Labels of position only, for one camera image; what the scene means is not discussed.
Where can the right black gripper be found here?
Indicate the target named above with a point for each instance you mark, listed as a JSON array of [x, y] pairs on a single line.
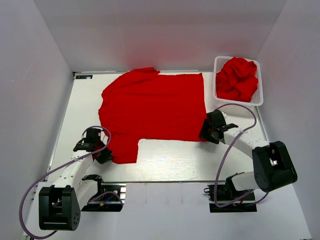
[[204, 133]]

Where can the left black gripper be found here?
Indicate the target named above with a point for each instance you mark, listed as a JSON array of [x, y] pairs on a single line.
[[106, 157]]

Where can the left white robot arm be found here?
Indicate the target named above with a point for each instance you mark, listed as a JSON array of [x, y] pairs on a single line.
[[60, 205]]

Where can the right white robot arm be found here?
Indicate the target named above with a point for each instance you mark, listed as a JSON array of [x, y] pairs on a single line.
[[272, 165]]

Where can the white plastic basket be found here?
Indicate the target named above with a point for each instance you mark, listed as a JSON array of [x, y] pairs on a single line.
[[257, 98]]

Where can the red t shirt pile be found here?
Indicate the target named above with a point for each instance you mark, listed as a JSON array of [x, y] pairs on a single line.
[[237, 80]]

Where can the blue table label sticker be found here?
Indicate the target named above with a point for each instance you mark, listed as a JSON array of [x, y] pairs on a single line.
[[83, 77]]

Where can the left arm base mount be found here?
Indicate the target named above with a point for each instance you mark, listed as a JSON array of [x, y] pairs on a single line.
[[111, 197]]

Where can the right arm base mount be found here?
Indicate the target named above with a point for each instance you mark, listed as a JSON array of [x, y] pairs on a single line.
[[224, 196]]

